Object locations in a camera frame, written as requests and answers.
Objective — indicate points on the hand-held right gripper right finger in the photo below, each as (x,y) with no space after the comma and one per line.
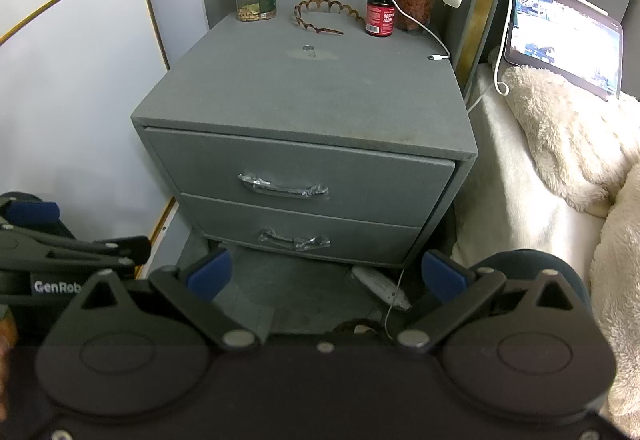
(445,277)

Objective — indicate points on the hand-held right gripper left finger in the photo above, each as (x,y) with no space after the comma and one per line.
(210,272)

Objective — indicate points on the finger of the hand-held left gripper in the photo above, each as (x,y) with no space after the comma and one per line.
(75,250)
(32,213)

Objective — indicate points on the white power strip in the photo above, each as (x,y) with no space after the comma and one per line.
(380,287)

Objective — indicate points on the white bed mattress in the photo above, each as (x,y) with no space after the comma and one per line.
(500,200)

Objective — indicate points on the cream fluffy blanket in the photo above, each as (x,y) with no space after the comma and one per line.
(565,129)

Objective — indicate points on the grey nightstand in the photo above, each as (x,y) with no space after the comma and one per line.
(300,89)

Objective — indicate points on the tablet with lit screen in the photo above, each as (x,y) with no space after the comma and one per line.
(565,39)

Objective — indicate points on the black red-label supplement bottle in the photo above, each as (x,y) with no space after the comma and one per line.
(380,17)

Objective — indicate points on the brown wavy headband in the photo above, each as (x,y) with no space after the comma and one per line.
(331,31)

